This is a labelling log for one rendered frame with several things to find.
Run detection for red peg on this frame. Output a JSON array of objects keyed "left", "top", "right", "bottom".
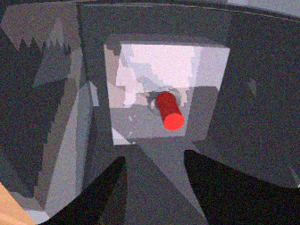
[{"left": 156, "top": 92, "right": 185, "bottom": 130}]

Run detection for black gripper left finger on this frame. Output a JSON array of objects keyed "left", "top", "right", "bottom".
[{"left": 35, "top": 156, "right": 128, "bottom": 225}]

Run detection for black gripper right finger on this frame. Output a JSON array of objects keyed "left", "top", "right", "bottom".
[{"left": 183, "top": 149, "right": 300, "bottom": 225}]

